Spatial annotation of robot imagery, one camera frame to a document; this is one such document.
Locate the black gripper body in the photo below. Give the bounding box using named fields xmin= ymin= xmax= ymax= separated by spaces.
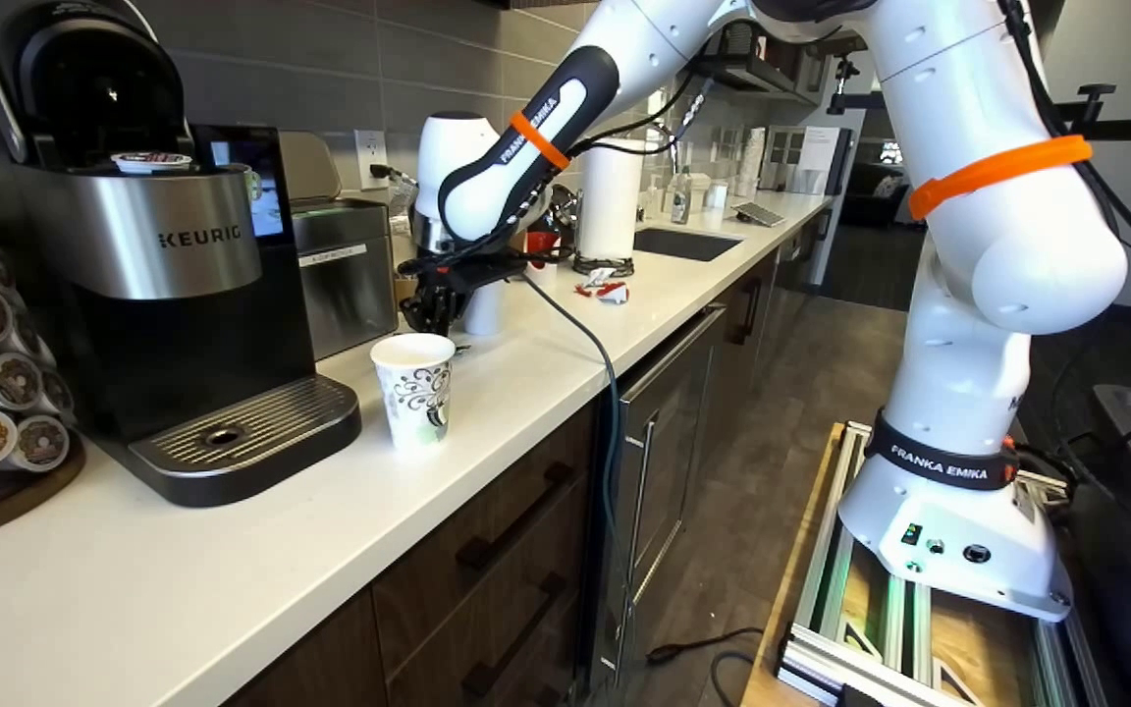
xmin=392 ymin=239 xmax=522 ymax=317

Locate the aluminium robot base stand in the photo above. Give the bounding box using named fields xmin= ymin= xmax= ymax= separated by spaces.
xmin=738 ymin=417 xmax=1119 ymax=707

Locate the patterned white paper cup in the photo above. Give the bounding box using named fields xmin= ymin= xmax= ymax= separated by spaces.
xmin=367 ymin=328 xmax=460 ymax=450

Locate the stainless steel bin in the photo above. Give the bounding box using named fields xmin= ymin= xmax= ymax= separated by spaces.
xmin=280 ymin=128 xmax=399 ymax=364

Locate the white paper towel roll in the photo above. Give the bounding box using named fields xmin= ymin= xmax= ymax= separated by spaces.
xmin=574 ymin=136 xmax=642 ymax=268

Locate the dark countertop sink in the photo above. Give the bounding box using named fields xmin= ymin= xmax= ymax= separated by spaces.
xmin=633 ymin=222 xmax=743 ymax=268

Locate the black Keurig coffee machine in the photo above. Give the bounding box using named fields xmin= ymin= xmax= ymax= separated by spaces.
xmin=9 ymin=0 xmax=365 ymax=512

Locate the dark wooden counter cabinet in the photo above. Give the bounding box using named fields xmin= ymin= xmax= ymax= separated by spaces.
xmin=222 ymin=218 xmax=843 ymax=707

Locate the coffee pod in machine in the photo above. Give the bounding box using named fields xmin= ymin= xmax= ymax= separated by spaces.
xmin=109 ymin=149 xmax=196 ymax=175

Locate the orange forearm strap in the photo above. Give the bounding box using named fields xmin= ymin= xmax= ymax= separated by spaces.
xmin=507 ymin=111 xmax=574 ymax=171

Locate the long blue cable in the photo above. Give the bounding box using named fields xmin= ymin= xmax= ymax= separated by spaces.
xmin=510 ymin=259 xmax=633 ymax=661

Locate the black floor cable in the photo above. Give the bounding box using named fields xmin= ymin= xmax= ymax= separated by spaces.
xmin=640 ymin=624 xmax=771 ymax=707

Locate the orange upper arm strap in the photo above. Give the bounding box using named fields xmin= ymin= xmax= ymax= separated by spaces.
xmin=904 ymin=128 xmax=1100 ymax=222

